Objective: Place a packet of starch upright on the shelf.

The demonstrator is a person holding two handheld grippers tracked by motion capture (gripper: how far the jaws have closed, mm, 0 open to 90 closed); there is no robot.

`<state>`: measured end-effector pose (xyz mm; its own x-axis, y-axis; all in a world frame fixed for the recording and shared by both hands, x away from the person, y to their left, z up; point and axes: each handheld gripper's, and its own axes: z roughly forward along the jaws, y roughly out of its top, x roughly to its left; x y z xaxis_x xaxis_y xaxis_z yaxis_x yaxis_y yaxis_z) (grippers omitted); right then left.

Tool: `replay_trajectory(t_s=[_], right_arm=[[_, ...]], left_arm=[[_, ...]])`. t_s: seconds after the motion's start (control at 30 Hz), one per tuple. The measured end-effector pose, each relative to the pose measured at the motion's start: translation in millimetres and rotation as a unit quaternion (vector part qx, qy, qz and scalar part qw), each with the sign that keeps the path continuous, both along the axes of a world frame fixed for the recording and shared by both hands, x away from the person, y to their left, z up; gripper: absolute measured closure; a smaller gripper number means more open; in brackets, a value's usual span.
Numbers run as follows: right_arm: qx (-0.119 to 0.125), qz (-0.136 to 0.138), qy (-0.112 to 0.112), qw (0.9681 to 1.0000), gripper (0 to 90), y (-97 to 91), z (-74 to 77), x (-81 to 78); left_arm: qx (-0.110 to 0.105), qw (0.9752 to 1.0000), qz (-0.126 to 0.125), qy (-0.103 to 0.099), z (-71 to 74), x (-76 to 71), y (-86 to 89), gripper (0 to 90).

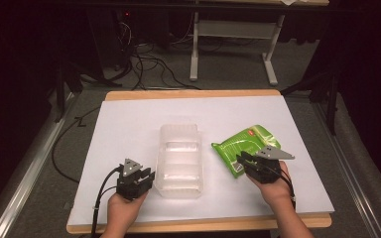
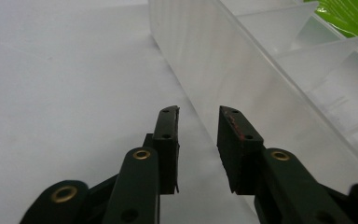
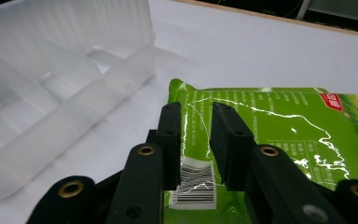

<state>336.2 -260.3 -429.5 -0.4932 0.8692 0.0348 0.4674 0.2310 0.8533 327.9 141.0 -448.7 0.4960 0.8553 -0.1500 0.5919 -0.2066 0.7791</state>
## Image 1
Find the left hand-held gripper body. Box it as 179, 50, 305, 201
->
115, 158, 154, 201

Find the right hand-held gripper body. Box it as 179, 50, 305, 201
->
243, 147, 296, 184

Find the green snack packet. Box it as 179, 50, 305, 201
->
210, 124, 283, 179

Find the person's left hand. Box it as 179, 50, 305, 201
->
106, 189, 149, 233

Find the person's right hand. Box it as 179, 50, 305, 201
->
245, 161, 295, 210

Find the clear plastic container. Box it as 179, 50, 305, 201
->
154, 123, 204, 200

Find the white table sheet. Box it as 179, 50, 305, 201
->
66, 95, 336, 228

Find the wooden table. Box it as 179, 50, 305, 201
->
65, 88, 333, 235

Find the black stand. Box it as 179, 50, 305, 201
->
280, 70, 341, 137
53, 60, 84, 124

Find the dark computer tower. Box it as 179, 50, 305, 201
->
87, 8, 132, 72

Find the left hand-held gripper black cable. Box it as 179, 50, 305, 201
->
89, 166, 122, 238

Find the hand-held gripper black cable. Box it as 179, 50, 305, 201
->
271, 167, 298, 210
89, 166, 122, 238

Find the right hand-held gripper black cable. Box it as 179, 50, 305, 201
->
271, 167, 298, 210

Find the metal floor rail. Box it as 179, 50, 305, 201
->
0, 91, 77, 238
312, 101, 381, 238

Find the black floor cable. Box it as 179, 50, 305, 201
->
51, 105, 102, 184

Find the tangle of black cables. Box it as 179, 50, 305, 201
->
114, 19, 202, 91

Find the white metal desk frame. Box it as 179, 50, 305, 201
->
189, 11, 286, 87

